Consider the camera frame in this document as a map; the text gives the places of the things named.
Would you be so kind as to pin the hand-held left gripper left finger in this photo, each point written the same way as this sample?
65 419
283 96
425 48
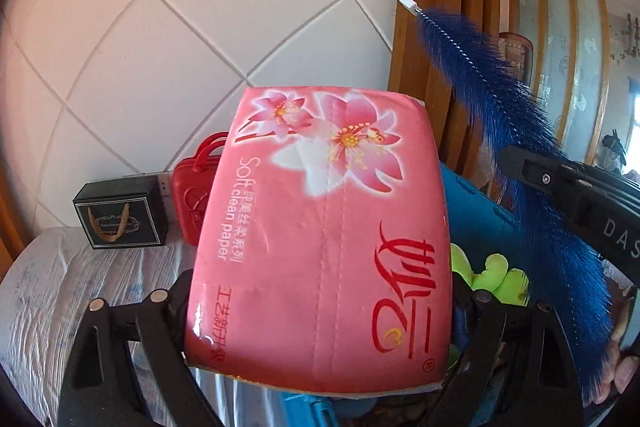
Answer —
160 332

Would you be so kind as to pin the person's right hand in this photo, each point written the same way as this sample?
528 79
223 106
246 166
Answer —
631 369

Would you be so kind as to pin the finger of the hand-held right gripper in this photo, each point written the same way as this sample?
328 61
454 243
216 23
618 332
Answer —
545 179

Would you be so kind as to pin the white wall socket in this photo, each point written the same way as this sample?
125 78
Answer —
166 185

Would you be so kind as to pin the blue plastic storage crate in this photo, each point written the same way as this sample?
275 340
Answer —
475 207

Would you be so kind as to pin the black covered floor fan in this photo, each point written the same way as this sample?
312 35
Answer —
615 147

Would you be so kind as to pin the blue duster brush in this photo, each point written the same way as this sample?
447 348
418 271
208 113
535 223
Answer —
480 77

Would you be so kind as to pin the pink tissue pack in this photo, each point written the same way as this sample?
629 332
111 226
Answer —
320 232

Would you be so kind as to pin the wooden lattice glass screen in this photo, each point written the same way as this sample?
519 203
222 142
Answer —
560 57

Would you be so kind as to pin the wall vine decoration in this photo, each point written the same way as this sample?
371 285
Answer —
627 39

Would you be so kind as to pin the light blue bed sheet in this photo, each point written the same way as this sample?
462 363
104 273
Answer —
100 277

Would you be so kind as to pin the rolled patterned carpet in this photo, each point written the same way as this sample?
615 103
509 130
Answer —
517 57

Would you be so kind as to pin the red toy suitcase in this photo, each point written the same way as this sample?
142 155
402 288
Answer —
192 197

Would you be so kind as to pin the wooden wall trim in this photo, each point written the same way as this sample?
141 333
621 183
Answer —
10 217
440 32

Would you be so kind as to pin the green frog plush toy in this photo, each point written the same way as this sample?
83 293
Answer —
492 279

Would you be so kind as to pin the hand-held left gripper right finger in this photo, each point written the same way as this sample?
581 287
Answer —
482 327

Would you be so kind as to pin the black gift box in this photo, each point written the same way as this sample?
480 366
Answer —
120 212

